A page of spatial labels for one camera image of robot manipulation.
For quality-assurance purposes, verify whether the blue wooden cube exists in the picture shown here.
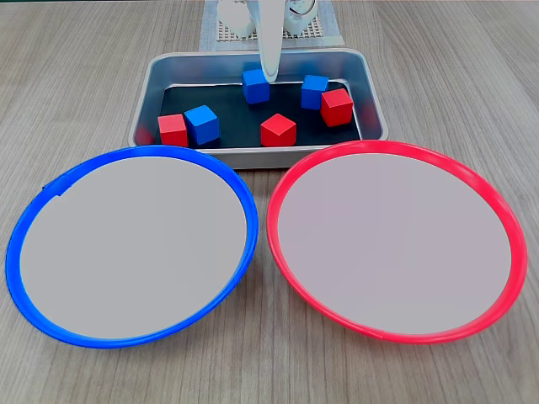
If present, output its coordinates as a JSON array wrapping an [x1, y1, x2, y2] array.
[[241, 68, 271, 105], [300, 74, 330, 111], [184, 104, 221, 146]]

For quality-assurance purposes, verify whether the red wooden cube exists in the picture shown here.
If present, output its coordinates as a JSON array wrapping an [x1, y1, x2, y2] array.
[[259, 113, 297, 148], [157, 113, 189, 148], [320, 88, 355, 128]]

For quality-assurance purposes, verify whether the black tray liner mat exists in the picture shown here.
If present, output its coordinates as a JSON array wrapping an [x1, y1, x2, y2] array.
[[153, 81, 364, 149]]

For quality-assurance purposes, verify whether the silver metal tray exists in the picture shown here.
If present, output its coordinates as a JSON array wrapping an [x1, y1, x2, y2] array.
[[127, 47, 390, 170]]

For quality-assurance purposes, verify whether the beige mesh mat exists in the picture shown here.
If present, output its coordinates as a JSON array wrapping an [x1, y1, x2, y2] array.
[[216, 16, 326, 43]]

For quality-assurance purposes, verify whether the translucent white base sheet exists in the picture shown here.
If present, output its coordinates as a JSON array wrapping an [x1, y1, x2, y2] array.
[[200, 0, 345, 52]]

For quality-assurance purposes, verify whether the red rimmed white dish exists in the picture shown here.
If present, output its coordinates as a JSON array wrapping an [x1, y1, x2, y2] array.
[[265, 140, 529, 345]]

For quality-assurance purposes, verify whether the blue rimmed white dish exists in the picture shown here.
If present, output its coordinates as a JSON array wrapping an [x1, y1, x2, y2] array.
[[4, 144, 259, 350]]

